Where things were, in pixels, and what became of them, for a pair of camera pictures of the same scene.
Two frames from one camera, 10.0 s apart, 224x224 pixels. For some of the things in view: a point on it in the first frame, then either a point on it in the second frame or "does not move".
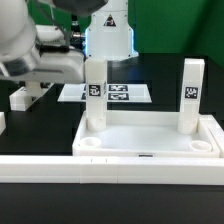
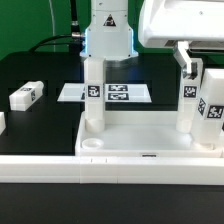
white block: [33, 89] -> [209, 114]
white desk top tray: [145, 133] does not move
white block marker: [96, 69] does not move
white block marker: [188, 119] does not move
